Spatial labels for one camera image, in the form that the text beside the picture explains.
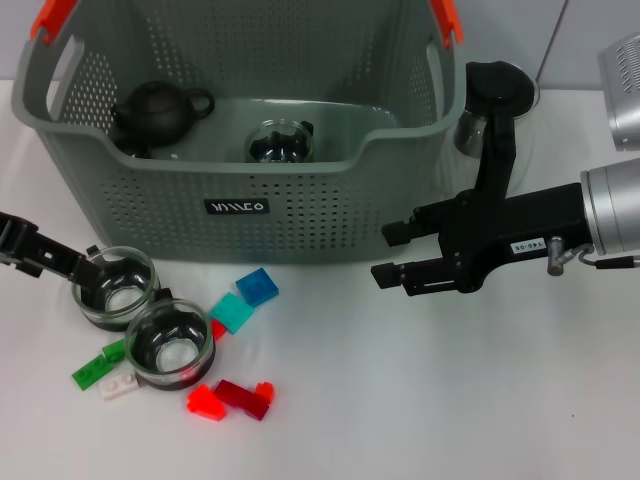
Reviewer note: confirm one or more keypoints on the bright red toy brick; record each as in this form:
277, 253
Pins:
205, 402

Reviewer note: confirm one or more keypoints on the long green toy brick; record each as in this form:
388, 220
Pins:
92, 372

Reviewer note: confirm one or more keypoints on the small orange-red toy brick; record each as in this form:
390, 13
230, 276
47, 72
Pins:
265, 392

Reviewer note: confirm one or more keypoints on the white toy brick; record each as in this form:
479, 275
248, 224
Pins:
118, 387

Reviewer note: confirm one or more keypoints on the small red toy brick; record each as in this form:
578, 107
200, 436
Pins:
217, 331

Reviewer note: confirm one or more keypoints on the dark red toy brick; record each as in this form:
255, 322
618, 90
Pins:
237, 395

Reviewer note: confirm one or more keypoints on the glass teacup black base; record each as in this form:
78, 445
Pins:
280, 145
170, 360
125, 305

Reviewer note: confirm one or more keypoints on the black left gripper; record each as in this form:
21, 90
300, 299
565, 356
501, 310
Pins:
17, 240

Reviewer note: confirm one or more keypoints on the blue toy brick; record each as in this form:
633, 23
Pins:
256, 286

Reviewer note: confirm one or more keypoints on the black teapot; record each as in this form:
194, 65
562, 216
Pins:
155, 112

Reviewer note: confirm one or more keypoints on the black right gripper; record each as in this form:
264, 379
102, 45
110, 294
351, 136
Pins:
525, 220

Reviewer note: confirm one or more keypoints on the teal toy brick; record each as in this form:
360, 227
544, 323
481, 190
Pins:
231, 312

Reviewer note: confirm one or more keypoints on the small green toy brick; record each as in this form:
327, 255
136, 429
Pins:
114, 351

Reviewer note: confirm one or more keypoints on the grey perforated storage basket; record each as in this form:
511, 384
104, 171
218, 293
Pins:
320, 210

